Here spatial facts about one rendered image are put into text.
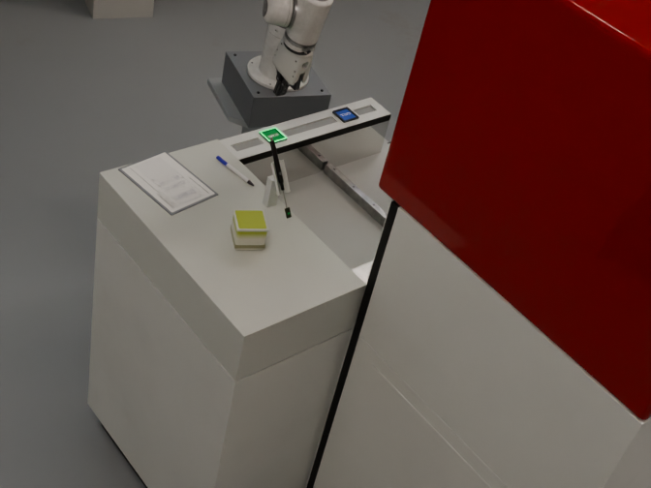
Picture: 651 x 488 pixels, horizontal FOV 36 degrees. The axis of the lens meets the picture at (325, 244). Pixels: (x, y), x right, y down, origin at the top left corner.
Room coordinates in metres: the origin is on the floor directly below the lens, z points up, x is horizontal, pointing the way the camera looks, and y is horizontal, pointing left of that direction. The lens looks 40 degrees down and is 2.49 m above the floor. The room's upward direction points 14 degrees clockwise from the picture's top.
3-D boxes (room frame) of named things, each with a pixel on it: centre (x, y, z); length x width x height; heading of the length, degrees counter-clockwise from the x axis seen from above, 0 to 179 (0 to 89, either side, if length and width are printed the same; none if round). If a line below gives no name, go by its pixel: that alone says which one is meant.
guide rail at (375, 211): (2.16, -0.14, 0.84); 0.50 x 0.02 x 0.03; 48
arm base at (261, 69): (2.61, 0.26, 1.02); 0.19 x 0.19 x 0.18
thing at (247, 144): (2.32, 0.12, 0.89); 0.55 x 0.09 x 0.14; 138
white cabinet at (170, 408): (2.04, 0.03, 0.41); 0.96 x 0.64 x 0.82; 138
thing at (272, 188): (1.92, 0.15, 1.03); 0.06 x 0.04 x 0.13; 48
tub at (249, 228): (1.77, 0.18, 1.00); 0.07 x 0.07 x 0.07; 22
